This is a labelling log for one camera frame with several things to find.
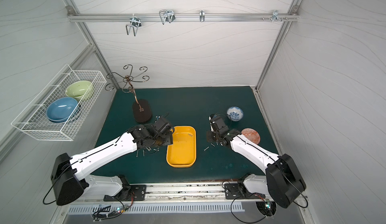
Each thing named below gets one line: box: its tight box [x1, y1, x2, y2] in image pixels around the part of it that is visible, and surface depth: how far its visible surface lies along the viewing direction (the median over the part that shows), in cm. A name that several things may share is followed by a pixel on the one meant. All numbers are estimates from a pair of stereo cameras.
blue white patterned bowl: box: [226, 106, 244, 122], surface depth 105 cm
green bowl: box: [65, 80, 93, 102], surface depth 73 cm
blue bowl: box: [46, 96, 78, 123], surface depth 64 cm
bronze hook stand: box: [104, 64, 153, 124], surface depth 90 cm
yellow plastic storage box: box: [165, 125, 197, 168], surface depth 88 cm
